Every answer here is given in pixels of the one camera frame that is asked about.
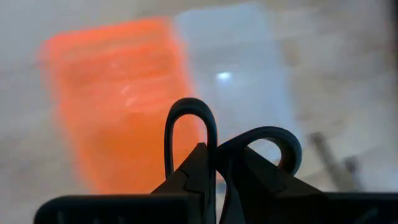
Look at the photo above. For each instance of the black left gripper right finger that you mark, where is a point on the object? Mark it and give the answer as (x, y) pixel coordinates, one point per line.
(264, 194)

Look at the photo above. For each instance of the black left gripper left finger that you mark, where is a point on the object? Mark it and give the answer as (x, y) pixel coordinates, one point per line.
(196, 179)

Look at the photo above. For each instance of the orange perforated box lid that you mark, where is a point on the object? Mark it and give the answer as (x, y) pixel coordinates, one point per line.
(118, 93)

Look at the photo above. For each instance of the clear plastic supply box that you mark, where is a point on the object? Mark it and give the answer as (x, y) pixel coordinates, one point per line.
(236, 62)

